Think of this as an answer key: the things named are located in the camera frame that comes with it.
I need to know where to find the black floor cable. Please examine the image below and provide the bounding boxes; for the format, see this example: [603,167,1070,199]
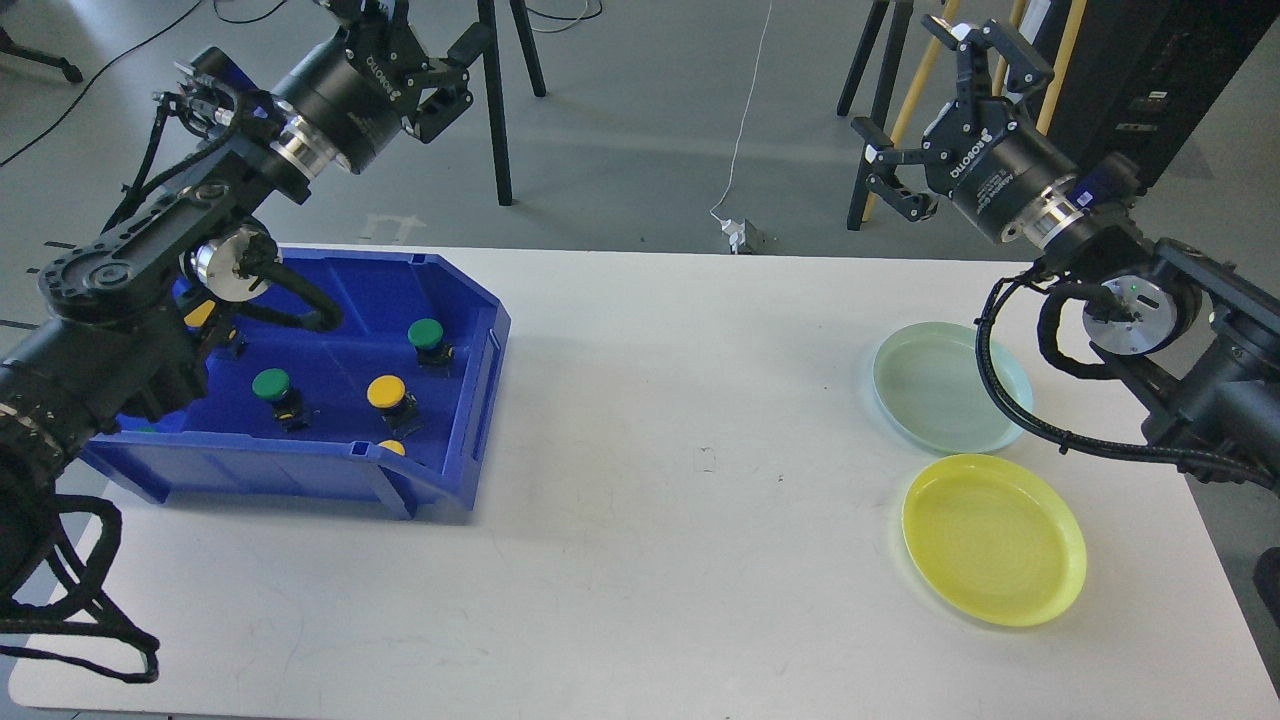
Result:
[0,0,291,169]

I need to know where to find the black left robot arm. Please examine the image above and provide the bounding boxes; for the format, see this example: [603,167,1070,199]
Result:
[1,1,497,684]

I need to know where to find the light green plate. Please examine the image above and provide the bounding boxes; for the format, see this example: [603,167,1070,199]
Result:
[870,322,1024,455]

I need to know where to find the black equipment cabinet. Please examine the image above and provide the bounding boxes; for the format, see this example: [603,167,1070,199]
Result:
[1047,1,1279,191]

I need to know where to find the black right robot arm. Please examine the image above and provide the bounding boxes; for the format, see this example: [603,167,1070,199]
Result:
[852,15,1279,492]

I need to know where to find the green push button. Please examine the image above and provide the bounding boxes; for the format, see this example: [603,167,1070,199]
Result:
[406,316,454,373]
[250,368,310,432]

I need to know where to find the white cable with plug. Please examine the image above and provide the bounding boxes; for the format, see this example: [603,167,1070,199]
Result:
[709,0,774,255]

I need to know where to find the wooden easel legs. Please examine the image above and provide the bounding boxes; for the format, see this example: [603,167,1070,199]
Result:
[846,10,1066,231]

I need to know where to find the yellow plate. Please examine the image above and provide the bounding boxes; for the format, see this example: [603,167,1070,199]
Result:
[900,454,1088,628]

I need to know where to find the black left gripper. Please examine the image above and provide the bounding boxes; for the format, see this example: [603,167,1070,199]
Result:
[271,1,495,173]

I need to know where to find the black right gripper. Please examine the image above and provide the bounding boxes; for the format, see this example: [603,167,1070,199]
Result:
[850,13,1079,247]

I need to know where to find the blue plastic bin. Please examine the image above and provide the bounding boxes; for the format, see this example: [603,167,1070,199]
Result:
[81,249,511,519]

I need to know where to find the black tripod stand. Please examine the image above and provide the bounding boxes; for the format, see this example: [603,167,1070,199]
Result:
[475,1,547,208]
[836,0,919,232]

